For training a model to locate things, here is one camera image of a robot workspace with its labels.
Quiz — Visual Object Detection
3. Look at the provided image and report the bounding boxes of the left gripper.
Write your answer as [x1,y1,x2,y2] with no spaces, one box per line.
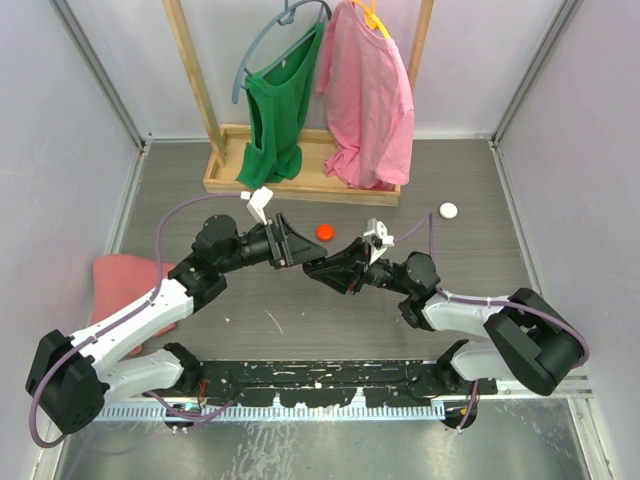
[218,213,326,274]

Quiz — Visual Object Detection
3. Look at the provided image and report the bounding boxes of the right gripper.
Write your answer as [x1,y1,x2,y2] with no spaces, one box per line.
[310,236,414,296]

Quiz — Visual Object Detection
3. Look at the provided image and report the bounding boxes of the orange earbud case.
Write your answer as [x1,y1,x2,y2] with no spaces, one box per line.
[316,224,335,242]

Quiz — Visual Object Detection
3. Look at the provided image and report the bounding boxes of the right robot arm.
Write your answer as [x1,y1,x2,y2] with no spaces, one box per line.
[303,238,589,396]

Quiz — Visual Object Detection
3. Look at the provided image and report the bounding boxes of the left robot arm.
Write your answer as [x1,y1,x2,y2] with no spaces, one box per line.
[26,215,327,435]

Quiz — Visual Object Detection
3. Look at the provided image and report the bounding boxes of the wooden clothes rack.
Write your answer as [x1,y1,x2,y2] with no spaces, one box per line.
[162,1,434,207]

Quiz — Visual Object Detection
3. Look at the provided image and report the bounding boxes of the pink t-shirt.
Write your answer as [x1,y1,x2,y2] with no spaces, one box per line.
[316,1,415,190]

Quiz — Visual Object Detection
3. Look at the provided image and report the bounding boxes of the green t-shirt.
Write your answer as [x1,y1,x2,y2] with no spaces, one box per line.
[237,22,325,189]

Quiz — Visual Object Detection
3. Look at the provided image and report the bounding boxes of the red folded cloth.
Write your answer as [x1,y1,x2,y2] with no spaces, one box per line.
[90,254,158,332]

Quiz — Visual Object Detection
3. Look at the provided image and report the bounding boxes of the grey-blue hanger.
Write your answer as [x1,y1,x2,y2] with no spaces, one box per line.
[231,0,333,105]

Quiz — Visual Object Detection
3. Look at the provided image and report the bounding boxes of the yellow hanger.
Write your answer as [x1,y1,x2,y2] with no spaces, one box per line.
[351,0,391,39]

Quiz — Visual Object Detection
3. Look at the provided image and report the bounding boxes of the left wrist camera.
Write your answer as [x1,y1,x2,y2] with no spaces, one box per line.
[240,186,274,225]

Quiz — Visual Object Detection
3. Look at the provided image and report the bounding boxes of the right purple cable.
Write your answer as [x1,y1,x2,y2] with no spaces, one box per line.
[392,211,590,431]

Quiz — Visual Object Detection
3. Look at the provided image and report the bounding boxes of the purple cable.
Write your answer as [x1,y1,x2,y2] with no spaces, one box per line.
[392,211,590,431]
[28,193,244,449]

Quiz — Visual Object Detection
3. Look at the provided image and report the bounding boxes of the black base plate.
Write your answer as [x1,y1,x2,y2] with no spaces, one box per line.
[162,360,472,408]

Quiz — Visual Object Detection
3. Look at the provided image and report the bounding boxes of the white cable duct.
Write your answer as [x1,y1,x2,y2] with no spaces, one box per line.
[96,397,446,423]

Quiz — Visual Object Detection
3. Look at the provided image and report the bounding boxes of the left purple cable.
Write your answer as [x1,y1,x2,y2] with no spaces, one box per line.
[28,193,244,449]

